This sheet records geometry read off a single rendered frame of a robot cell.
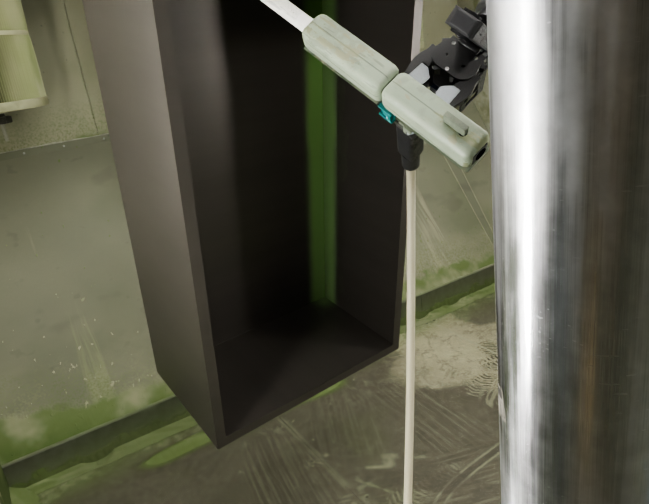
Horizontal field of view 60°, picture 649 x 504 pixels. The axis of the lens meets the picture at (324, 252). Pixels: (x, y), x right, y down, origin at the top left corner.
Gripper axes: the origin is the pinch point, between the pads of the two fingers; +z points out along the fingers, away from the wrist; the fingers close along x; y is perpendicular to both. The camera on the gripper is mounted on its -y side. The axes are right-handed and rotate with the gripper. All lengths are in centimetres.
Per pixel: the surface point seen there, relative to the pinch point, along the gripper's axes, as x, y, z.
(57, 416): 58, 115, 117
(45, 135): 145, 111, 52
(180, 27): 64, 29, 4
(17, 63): 136, 71, 37
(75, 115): 144, 114, 39
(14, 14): 146, 66, 27
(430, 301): 0, 200, -13
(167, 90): 34.8, 5.2, 18.9
